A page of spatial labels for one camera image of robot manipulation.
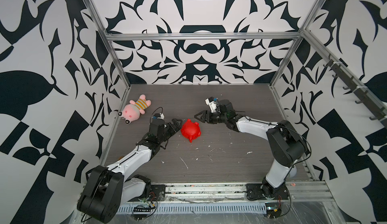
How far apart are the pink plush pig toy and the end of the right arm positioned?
1.27 ft

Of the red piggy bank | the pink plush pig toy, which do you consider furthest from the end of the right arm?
the pink plush pig toy

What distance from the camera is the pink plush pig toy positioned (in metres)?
0.98

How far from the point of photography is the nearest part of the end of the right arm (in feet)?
2.43

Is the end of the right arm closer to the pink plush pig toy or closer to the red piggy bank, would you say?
the red piggy bank
